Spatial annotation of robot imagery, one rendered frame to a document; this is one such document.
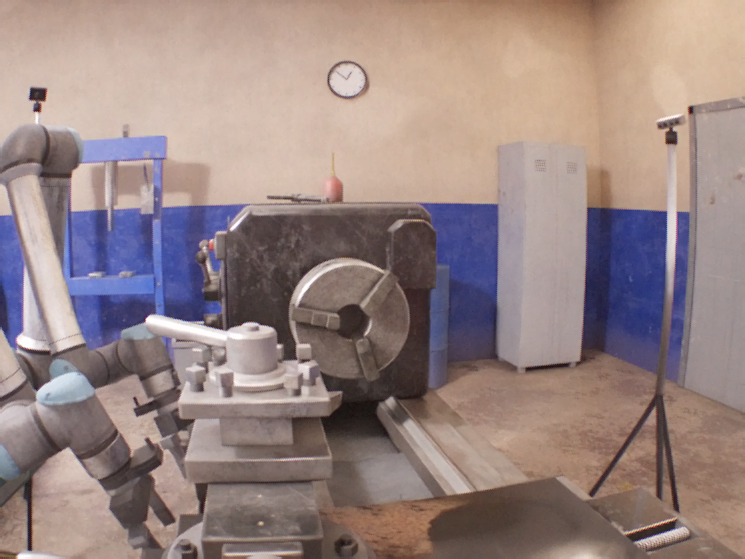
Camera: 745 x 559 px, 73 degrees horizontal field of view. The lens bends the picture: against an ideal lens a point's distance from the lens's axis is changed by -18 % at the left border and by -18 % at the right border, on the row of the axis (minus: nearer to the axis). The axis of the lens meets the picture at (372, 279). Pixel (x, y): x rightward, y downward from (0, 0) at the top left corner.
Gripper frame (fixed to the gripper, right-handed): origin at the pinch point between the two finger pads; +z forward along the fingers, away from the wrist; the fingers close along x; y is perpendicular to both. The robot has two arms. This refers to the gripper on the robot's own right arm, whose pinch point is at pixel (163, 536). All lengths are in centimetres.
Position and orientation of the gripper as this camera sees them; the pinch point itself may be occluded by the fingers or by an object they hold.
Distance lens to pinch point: 110.9
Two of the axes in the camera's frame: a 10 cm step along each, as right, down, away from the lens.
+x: 2.5, 2.3, -9.4
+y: -9.0, 4.2, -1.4
